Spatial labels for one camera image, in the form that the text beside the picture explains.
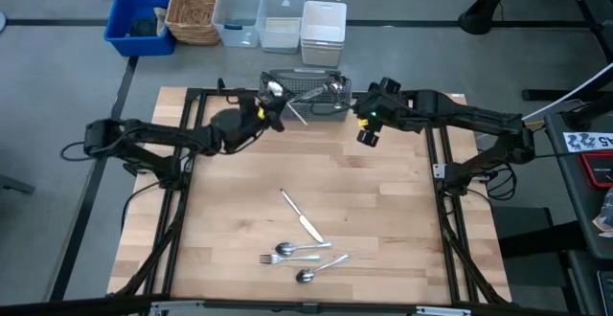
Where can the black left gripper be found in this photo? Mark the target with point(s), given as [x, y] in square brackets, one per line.
[254, 115]

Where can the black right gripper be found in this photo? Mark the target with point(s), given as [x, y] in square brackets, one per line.
[383, 107]

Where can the silver spoon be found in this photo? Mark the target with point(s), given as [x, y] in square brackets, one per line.
[336, 88]
[304, 276]
[286, 248]

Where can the grey plastic cutlery basket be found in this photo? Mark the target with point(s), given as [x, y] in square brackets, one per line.
[325, 115]

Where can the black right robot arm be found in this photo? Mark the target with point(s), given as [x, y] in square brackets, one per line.
[479, 115]

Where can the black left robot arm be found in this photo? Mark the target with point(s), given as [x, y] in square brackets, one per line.
[158, 136]

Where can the light wooden board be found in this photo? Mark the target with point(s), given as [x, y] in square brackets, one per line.
[281, 33]

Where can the white plastic bin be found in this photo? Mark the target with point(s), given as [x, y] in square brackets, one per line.
[323, 24]

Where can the clear bin with blue latch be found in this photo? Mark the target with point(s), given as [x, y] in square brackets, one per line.
[237, 9]

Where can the clear plastic bin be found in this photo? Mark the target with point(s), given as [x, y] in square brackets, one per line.
[268, 0]

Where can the wicker basket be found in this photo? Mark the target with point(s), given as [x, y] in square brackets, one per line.
[191, 14]

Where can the black stand pole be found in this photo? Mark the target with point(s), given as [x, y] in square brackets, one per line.
[483, 9]

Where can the white cloth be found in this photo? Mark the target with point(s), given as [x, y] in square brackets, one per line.
[160, 19]

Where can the dark cloth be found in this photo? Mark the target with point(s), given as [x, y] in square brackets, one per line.
[143, 29]

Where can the blue plastic bin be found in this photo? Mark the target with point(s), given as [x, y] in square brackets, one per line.
[124, 38]

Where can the black stand foot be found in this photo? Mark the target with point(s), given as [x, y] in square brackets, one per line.
[16, 185]
[551, 94]

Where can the black stool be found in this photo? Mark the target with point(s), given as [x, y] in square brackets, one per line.
[527, 230]

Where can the black side table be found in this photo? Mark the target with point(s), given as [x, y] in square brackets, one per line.
[570, 187]

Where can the white printed tag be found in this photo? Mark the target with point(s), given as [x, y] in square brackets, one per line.
[584, 141]

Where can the red device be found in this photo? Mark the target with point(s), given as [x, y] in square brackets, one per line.
[598, 167]

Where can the plastic bag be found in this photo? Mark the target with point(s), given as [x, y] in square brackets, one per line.
[606, 215]

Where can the black keyboard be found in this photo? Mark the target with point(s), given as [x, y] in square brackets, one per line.
[607, 292]

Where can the black aluminium table frame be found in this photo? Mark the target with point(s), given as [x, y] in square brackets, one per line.
[194, 91]

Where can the silver frame bracket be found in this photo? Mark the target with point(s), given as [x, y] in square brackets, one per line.
[440, 170]

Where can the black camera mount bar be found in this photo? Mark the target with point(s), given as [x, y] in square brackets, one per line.
[268, 305]

